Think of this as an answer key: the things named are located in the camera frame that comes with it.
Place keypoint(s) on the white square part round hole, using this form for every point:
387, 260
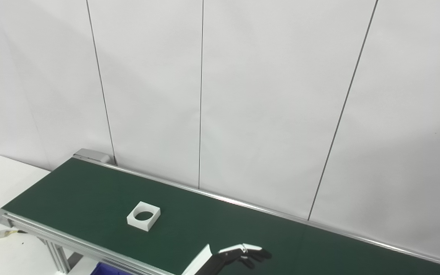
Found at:
138, 224

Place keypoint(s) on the aluminium conveyor leg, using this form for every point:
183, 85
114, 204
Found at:
57, 256

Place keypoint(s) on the blue plastic bin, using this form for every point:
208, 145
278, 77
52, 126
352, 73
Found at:
107, 270

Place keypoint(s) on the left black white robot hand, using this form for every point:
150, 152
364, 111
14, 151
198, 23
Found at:
224, 259

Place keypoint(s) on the green conveyor belt aluminium frame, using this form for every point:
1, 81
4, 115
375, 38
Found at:
90, 191

